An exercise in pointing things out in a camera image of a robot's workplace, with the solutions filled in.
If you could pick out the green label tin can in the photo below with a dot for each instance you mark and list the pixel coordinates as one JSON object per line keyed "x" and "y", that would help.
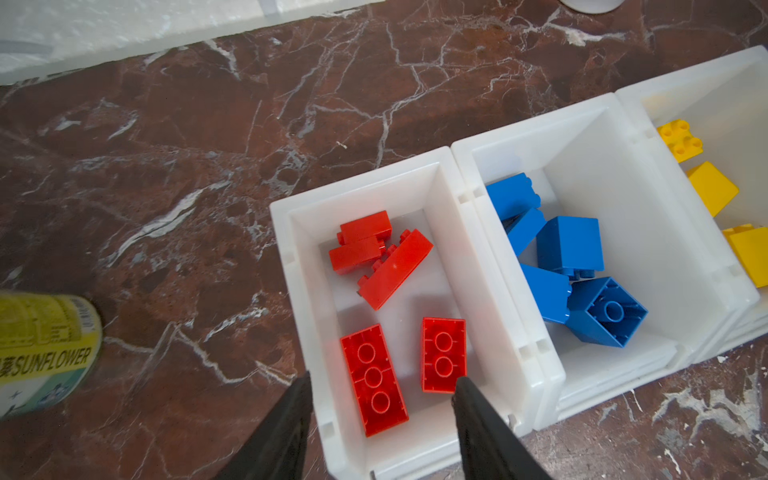
{"x": 49, "y": 343}

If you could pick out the right white bin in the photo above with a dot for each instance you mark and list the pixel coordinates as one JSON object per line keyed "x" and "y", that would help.
{"x": 725, "y": 102}

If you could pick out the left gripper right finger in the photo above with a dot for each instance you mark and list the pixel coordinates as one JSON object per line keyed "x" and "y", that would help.
{"x": 489, "y": 449}

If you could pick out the blue lego brick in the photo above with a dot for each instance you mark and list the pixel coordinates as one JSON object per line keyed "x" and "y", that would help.
{"x": 513, "y": 196}

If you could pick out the left white bin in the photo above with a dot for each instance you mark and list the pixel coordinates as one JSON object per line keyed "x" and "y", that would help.
{"x": 460, "y": 278}

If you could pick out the middle white bin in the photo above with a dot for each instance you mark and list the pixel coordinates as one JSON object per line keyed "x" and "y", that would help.
{"x": 587, "y": 160}

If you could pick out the white bin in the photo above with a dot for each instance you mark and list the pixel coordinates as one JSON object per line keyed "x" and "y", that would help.
{"x": 725, "y": 102}
{"x": 460, "y": 278}
{"x": 587, "y": 160}

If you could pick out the long red lego brick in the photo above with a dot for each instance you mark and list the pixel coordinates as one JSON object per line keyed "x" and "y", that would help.
{"x": 376, "y": 387}

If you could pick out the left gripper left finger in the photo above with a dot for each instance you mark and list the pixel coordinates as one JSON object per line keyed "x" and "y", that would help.
{"x": 277, "y": 448}

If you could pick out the potted plant white pot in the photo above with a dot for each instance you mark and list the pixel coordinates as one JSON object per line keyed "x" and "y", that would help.
{"x": 593, "y": 7}

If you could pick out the yellow lego tall brick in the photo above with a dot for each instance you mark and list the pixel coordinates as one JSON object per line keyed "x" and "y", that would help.
{"x": 749, "y": 244}

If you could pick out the dark blue lego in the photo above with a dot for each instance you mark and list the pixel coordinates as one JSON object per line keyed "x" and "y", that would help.
{"x": 603, "y": 312}

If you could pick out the red square lego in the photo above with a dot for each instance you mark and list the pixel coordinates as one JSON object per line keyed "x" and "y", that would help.
{"x": 361, "y": 242}

